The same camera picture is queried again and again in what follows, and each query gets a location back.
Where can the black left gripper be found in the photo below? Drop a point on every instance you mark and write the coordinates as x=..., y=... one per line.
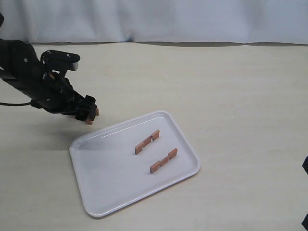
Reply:
x=57, y=96

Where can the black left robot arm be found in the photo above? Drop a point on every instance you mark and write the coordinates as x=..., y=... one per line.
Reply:
x=21, y=68

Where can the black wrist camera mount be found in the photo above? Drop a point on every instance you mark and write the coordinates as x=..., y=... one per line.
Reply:
x=60, y=62

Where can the white backdrop curtain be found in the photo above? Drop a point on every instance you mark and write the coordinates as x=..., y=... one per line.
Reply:
x=86, y=21

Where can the white plastic tray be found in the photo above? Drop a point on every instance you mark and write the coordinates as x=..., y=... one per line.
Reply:
x=110, y=176

